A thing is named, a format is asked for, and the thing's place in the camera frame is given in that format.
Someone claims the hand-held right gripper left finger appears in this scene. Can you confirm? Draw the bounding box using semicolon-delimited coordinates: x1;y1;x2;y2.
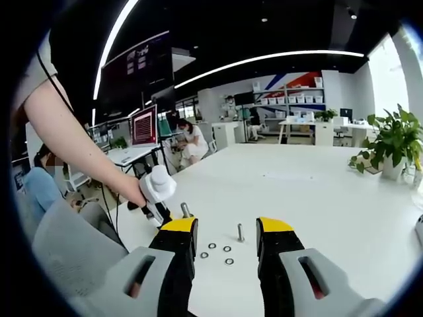
67;217;200;317

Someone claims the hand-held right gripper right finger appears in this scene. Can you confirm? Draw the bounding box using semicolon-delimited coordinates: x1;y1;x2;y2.
255;216;389;317

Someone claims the thick threaded steel stud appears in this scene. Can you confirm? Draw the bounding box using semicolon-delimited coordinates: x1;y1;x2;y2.
180;201;196;219

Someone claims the person's left hand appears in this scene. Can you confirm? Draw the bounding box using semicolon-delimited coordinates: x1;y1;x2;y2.
116;174;148;209

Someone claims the white side desk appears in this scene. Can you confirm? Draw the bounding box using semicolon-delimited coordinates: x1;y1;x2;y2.
106;145;163;176

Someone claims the white laptop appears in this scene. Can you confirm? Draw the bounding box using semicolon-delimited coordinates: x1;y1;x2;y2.
112;104;160;164

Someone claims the grey mesh office chair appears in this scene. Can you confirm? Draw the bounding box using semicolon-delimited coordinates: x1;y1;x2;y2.
31;197;130;300

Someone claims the white rolling cabinet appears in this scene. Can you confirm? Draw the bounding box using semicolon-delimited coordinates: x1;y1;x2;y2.
211;122;239;149

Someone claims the white workbench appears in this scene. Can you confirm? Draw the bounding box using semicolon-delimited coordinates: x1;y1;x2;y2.
278;119;367;148

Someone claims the long linear ceiling light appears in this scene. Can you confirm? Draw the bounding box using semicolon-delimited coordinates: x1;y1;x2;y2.
93;0;139;100
174;50;365;90

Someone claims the metal shelf rack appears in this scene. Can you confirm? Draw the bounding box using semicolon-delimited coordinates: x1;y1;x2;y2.
252;77;327;120

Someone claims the row of white storage bins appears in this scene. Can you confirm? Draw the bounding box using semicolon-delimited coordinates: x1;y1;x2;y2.
260;94;324;105

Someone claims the large potted green plant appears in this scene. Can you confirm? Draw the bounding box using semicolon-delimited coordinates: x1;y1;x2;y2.
348;104;423;181

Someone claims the person's grey shirt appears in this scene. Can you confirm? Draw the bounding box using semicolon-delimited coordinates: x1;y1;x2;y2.
13;31;59;108

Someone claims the small potted plant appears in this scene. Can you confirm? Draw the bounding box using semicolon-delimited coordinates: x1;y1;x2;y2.
313;108;338;122

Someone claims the narrow bright window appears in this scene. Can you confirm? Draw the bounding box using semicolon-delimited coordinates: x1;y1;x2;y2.
368;32;410;120

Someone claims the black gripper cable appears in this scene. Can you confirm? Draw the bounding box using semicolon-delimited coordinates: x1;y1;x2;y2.
100;184;130;254

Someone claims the large dark wall display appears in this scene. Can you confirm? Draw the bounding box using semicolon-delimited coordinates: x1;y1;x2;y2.
98;31;175;116

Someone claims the thin black cord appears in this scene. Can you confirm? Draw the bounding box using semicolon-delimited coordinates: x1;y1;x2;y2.
35;49;75;113

